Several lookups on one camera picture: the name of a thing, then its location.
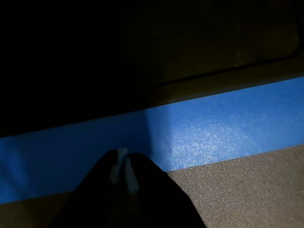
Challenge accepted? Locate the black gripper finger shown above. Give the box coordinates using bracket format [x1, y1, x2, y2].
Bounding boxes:
[48, 147, 126, 228]
[123, 152, 205, 228]

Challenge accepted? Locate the long blue tape strip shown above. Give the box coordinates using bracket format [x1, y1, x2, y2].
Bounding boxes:
[0, 77, 304, 204]

